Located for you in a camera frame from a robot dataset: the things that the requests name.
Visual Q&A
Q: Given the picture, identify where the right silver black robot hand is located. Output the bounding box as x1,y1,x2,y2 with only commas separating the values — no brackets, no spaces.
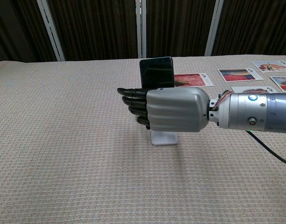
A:
117,87,210,134

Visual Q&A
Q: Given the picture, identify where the black smartphone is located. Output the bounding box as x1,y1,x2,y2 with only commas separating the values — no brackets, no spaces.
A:
139,56,176,90

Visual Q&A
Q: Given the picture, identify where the white phone stand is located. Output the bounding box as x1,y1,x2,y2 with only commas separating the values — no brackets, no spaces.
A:
135,116,179,146

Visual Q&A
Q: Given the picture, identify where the red corridor postcard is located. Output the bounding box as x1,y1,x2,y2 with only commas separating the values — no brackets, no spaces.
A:
217,68,265,83

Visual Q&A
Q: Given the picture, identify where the marble bridge postcard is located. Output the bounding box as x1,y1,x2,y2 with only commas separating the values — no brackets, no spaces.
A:
230,86,278,94

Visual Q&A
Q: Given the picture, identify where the dark brown curtain panel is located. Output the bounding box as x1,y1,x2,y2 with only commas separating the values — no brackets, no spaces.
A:
0,0,57,63
43,0,139,62
212,0,286,56
145,0,217,58

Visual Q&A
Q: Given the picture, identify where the crane and palace postcard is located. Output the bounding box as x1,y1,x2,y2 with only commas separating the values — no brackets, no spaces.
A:
251,60,286,73

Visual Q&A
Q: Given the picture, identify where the beige woven tablecloth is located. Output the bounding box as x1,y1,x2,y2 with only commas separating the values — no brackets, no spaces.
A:
0,54,286,224

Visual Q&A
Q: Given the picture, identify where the red gate blue sky postcard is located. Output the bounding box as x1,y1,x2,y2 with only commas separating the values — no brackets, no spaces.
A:
269,76,286,92

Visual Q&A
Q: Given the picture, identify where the red wall postcard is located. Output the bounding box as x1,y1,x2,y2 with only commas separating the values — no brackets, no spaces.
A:
174,73,214,88

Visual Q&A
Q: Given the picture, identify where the white metal partition post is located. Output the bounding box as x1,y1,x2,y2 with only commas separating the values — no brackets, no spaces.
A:
36,0,66,62
135,0,147,59
204,0,225,56

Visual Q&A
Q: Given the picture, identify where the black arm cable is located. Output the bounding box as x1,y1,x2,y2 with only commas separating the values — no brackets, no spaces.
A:
245,130,286,168

